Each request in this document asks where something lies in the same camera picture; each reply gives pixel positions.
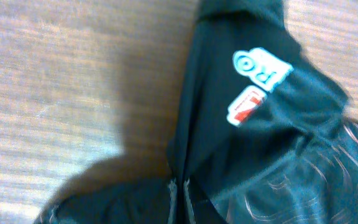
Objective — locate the black orange patterned jersey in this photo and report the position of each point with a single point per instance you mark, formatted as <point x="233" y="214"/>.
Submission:
<point x="261" y="135"/>

